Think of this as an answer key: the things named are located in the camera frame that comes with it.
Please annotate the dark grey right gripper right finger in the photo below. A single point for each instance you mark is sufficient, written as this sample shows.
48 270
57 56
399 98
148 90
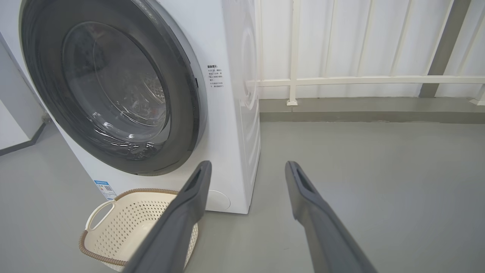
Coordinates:
326 235

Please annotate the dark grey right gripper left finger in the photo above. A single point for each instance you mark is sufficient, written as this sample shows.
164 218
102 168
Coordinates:
178 231

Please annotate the washing machine glass door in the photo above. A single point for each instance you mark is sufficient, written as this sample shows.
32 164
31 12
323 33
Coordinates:
45 76

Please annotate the white washing machine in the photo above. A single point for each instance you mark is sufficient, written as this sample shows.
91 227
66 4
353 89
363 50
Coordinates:
227 144

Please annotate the stainless steel washing machine drum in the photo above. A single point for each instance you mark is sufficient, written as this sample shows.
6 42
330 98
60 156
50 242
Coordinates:
144 94

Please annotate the round white filter cover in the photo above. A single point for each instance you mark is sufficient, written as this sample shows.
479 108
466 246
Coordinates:
219 201

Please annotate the white laundry basket brown rim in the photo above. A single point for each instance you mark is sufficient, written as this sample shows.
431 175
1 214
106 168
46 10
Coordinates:
125 231

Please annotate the blue energy label sticker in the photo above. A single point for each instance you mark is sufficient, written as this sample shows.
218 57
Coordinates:
105 189

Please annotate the white metal railing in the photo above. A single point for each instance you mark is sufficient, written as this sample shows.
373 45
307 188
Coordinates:
341 80

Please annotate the black printed text label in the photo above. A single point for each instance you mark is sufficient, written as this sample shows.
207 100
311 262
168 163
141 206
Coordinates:
215 76

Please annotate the grey steel post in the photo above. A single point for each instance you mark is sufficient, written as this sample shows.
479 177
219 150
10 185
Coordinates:
443 49

